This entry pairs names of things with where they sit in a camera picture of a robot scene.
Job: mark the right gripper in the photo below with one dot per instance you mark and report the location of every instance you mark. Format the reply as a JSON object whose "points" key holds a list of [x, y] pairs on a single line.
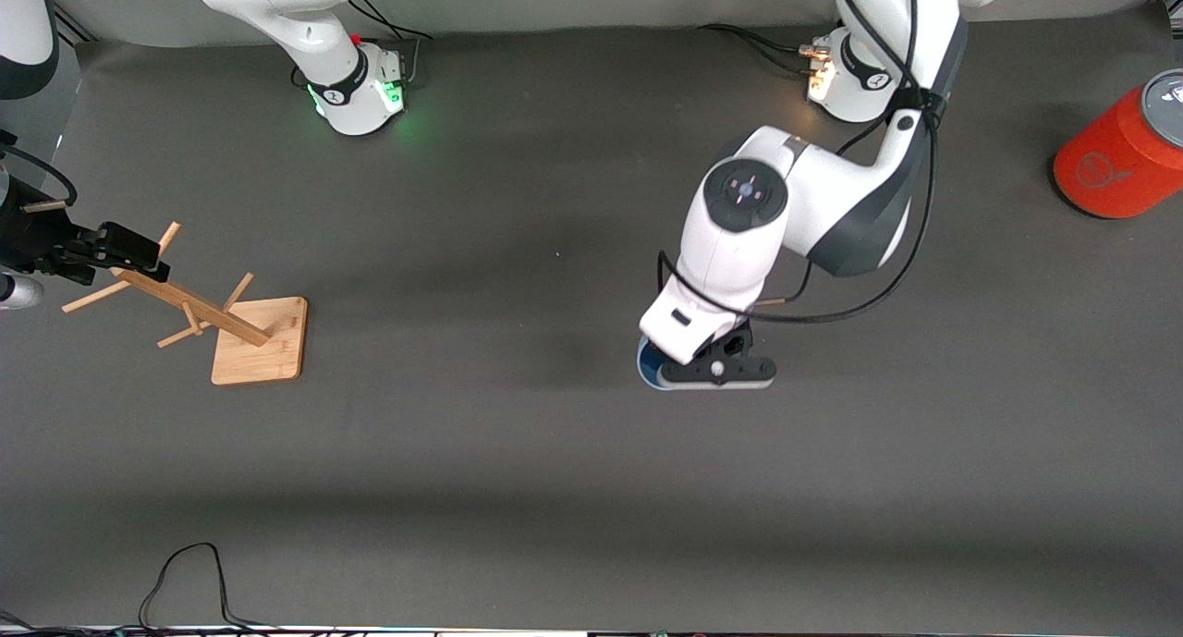
{"points": [[30, 237]]}

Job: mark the light blue cup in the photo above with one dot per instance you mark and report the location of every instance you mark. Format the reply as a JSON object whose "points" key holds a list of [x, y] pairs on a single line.
{"points": [[650, 371]]}

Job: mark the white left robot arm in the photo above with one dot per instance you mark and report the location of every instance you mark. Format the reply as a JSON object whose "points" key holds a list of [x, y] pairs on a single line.
{"points": [[832, 202]]}

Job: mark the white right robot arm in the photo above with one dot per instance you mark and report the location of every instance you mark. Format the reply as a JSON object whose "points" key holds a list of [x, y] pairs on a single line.
{"points": [[305, 27]]}

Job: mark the wooden cup rack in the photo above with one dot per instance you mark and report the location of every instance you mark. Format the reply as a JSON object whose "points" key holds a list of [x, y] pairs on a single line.
{"points": [[263, 350]]}

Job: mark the orange cylindrical can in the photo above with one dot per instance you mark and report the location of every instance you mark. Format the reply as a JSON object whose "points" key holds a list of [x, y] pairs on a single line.
{"points": [[1109, 156]]}

